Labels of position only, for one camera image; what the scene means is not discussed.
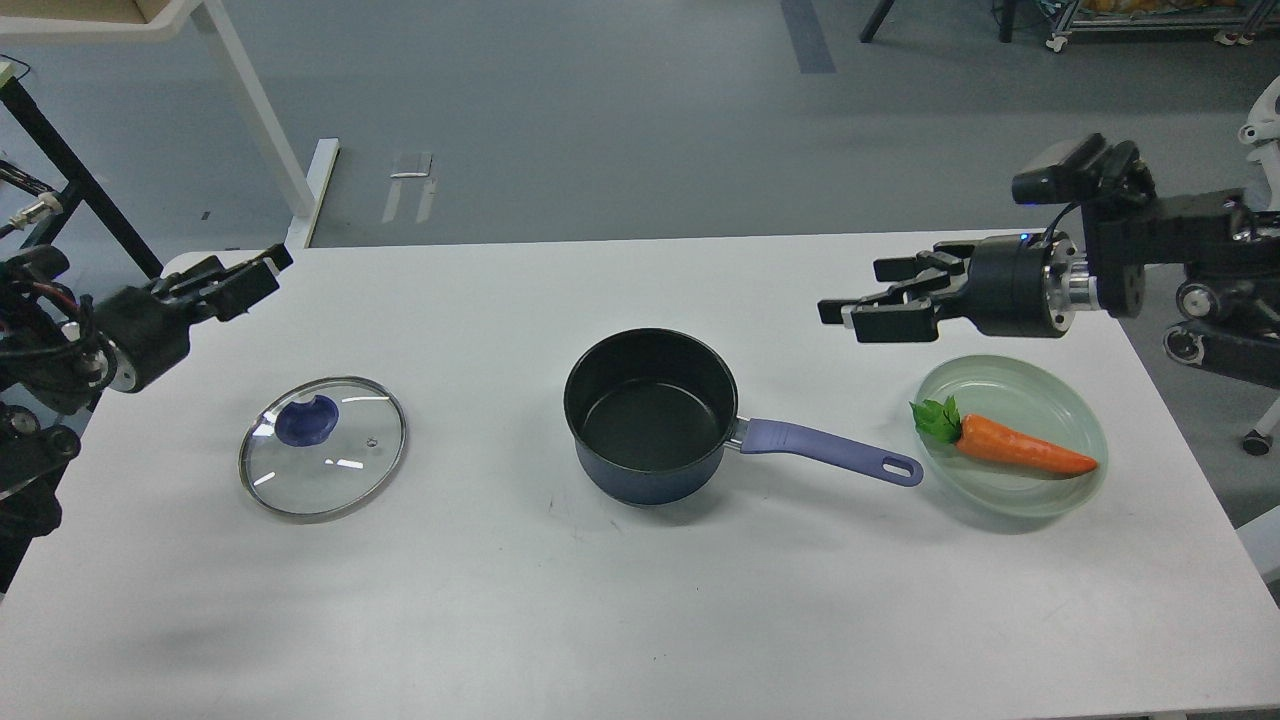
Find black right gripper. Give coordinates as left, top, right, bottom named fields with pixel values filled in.
left=818, top=233, right=1076, bottom=345

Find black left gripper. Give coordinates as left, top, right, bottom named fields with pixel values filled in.
left=93, top=243, right=293, bottom=393

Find glass pot lid blue knob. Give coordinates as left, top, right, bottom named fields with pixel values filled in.
left=238, top=375, right=408, bottom=523

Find blue saucepan with handle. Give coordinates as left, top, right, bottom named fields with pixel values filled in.
left=562, top=328, right=924, bottom=506

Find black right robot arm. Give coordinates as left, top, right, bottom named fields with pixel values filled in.
left=817, top=135, right=1277, bottom=388

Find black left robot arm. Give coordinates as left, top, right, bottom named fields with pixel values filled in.
left=1, top=243, right=293, bottom=588

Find pale green plate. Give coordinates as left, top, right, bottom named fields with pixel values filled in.
left=909, top=355, right=1108, bottom=520

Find orange toy carrot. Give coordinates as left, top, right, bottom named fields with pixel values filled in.
left=909, top=396, right=1100, bottom=478

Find black stand legs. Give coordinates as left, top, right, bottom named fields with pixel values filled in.
left=858, top=1, right=1028, bottom=45

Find white chair base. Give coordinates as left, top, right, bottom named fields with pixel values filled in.
left=1236, top=77, right=1279, bottom=211

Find metal wheeled rack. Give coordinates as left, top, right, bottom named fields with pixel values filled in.
left=1039, top=1, right=1277, bottom=53

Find white table frame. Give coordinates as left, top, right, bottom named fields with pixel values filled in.
left=3, top=1, right=340, bottom=254

